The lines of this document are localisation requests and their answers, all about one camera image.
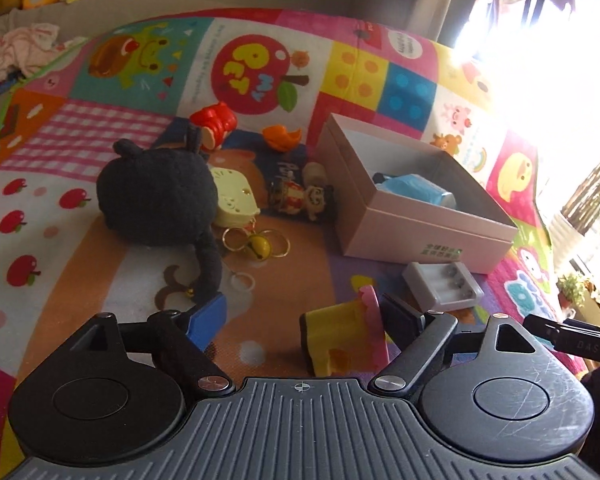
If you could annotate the yellow and pink toy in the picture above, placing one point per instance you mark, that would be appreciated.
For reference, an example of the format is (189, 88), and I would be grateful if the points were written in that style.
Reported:
(340, 330)

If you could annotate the orange plastic piece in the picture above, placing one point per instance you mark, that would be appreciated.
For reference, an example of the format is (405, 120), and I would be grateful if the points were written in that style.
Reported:
(280, 136)

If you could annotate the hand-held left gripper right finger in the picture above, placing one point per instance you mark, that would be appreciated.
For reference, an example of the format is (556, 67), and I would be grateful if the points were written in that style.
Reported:
(395, 316)

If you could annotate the pink and white clothes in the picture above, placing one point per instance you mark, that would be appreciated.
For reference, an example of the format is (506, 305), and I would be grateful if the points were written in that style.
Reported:
(25, 50)

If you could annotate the colourful cartoon play mat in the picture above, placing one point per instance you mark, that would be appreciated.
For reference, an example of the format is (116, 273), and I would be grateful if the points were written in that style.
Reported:
(290, 270)

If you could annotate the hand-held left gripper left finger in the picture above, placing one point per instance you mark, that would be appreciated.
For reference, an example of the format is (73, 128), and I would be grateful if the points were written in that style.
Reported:
(207, 317)

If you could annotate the red toy figure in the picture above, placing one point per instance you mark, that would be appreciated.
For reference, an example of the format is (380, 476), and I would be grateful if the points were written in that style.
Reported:
(215, 122)

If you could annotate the white battery case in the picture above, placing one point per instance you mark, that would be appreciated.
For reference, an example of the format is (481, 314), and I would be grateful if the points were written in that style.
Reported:
(430, 287)

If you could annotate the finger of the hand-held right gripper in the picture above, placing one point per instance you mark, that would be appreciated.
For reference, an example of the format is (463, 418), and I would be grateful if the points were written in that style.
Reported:
(560, 327)

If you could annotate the small doll figure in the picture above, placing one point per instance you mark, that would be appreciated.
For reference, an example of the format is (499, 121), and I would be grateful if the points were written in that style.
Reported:
(305, 197)

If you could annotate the blue packet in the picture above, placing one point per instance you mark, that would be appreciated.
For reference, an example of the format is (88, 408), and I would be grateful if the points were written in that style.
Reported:
(415, 189)

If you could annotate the black plush toy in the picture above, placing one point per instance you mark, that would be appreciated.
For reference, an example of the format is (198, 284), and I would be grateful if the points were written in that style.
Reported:
(155, 190)

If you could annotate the pink cardboard box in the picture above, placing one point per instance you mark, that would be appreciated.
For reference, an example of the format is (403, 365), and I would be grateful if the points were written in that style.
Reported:
(425, 240)

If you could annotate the green plant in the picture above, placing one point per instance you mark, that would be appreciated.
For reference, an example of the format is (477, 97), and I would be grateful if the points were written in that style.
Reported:
(597, 195)

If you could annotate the small potted plant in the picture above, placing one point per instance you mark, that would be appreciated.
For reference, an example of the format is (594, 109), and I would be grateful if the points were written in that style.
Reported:
(570, 287)

